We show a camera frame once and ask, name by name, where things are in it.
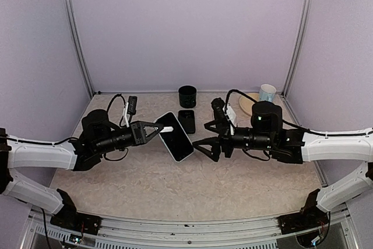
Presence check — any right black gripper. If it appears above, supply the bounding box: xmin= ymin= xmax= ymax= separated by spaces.
xmin=192 ymin=117 xmax=275 ymax=162

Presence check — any light blue phone case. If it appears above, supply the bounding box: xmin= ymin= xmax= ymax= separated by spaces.
xmin=153 ymin=111 xmax=195 ymax=163

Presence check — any black phone case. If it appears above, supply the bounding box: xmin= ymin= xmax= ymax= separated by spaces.
xmin=178 ymin=110 xmax=196 ymax=134

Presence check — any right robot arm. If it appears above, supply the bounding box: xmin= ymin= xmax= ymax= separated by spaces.
xmin=193 ymin=101 xmax=372 ymax=228

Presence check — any dark green cup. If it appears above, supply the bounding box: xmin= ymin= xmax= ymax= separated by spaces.
xmin=178 ymin=85 xmax=197 ymax=108

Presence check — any beige round plate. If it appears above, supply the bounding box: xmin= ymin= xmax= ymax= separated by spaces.
xmin=239 ymin=92 xmax=259 ymax=116

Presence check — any light blue mug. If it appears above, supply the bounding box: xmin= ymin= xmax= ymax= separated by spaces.
xmin=259 ymin=84 xmax=277 ymax=103

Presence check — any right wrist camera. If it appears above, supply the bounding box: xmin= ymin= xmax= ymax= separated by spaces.
xmin=211 ymin=97 xmax=237 ymax=129

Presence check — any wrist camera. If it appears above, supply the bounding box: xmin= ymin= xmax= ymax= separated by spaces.
xmin=119 ymin=96 xmax=138 ymax=127
xmin=211 ymin=97 xmax=237 ymax=129

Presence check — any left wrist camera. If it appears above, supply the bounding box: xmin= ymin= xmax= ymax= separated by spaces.
xmin=119 ymin=96 xmax=138 ymax=127

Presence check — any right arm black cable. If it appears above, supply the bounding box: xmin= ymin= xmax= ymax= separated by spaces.
xmin=226 ymin=89 xmax=373 ymax=138

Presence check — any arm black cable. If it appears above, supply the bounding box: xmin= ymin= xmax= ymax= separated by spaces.
xmin=226 ymin=89 xmax=373 ymax=138
xmin=106 ymin=93 xmax=125 ymax=115

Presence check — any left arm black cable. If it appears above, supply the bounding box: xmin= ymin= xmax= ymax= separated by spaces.
xmin=106 ymin=93 xmax=125 ymax=115

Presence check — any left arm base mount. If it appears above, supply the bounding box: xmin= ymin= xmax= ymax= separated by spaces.
xmin=50 ymin=212 xmax=102 ymax=236

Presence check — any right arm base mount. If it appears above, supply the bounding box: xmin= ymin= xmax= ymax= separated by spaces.
xmin=277 ymin=212 xmax=329 ymax=234

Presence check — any left aluminium frame post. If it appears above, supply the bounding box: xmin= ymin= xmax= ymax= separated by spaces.
xmin=64 ymin=0 xmax=95 ymax=98

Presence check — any aluminium frame post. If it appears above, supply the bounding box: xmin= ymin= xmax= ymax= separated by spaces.
xmin=64 ymin=0 xmax=95 ymax=98
xmin=281 ymin=0 xmax=312 ymax=99

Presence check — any right aluminium frame post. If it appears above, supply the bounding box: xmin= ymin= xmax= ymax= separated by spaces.
xmin=281 ymin=0 xmax=312 ymax=99

